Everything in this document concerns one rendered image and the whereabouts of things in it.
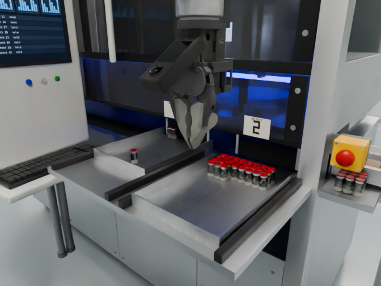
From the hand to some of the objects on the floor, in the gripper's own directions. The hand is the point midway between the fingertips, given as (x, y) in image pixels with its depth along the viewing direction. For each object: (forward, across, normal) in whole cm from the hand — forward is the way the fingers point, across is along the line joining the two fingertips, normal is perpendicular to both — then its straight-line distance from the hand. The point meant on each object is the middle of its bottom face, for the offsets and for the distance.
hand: (190, 142), depth 51 cm
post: (+109, -10, -42) cm, 118 cm away
